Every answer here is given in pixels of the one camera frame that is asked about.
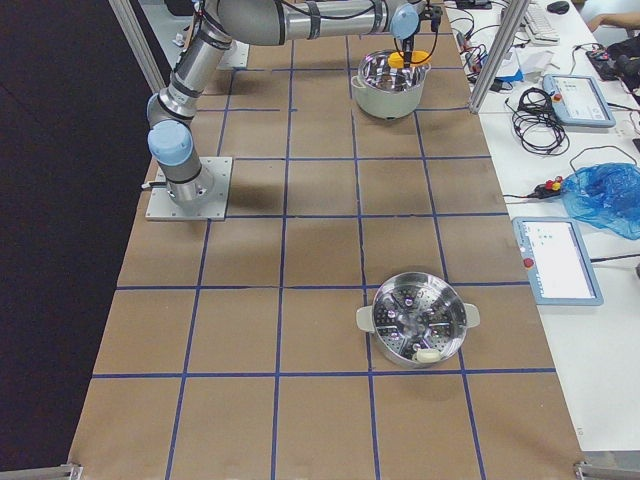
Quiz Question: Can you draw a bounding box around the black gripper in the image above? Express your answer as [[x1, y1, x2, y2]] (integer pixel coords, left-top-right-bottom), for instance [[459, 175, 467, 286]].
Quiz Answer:
[[402, 34, 415, 68]]

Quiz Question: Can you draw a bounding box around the yellow corn cob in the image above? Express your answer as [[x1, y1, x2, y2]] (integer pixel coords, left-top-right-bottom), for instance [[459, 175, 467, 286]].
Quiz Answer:
[[387, 50, 431, 69]]

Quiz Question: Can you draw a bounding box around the pale green electric cooking pot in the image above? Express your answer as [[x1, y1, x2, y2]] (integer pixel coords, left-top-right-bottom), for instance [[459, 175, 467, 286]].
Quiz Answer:
[[351, 50, 431, 120]]

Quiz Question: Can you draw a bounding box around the white paper box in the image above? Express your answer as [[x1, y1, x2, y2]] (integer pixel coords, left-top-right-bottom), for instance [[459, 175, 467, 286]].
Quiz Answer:
[[517, 50, 554, 76]]

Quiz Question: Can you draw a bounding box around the white computer keyboard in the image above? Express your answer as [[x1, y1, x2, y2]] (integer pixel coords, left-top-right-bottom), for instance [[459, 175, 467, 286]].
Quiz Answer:
[[522, 3, 560, 45]]

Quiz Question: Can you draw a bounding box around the black computer mouse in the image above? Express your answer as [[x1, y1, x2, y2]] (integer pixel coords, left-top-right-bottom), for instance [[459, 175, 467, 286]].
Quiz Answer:
[[546, 0, 570, 15]]

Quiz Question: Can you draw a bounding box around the far teach pendant tablet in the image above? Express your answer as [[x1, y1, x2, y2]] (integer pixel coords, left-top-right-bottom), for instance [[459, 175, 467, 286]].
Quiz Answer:
[[542, 74, 616, 128]]

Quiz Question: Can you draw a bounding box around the teach pendant tablet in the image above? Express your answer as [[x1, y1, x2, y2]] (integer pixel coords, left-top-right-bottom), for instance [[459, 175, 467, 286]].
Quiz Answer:
[[512, 217, 604, 306], [542, 74, 616, 128]]

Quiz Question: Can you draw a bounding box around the red button control box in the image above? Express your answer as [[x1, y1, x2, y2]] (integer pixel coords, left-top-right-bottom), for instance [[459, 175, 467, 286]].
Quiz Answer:
[[530, 176, 563, 200]]

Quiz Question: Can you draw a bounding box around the blue plastic bag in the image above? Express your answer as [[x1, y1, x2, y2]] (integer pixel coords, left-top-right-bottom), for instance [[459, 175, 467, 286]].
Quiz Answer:
[[561, 163, 639, 240]]

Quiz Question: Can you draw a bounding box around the near teach pendant tablet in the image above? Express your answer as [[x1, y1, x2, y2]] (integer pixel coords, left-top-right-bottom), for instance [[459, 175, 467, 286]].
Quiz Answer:
[[512, 217, 604, 306]]

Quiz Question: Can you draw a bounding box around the stainless steel steamer basket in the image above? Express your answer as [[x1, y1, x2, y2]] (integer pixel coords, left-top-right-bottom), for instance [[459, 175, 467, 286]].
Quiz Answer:
[[356, 272, 480, 369]]

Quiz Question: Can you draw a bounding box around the aluminium frame post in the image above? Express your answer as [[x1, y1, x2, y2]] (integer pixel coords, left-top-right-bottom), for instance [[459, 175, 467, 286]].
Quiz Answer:
[[469, 0, 528, 114]]

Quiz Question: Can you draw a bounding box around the coiled black cable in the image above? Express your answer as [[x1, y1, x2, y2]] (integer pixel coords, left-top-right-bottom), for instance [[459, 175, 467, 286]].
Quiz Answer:
[[505, 85, 571, 155]]

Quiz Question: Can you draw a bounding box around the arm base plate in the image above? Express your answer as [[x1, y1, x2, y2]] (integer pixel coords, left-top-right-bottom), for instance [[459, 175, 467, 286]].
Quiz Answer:
[[217, 41, 250, 71], [144, 157, 233, 221]]

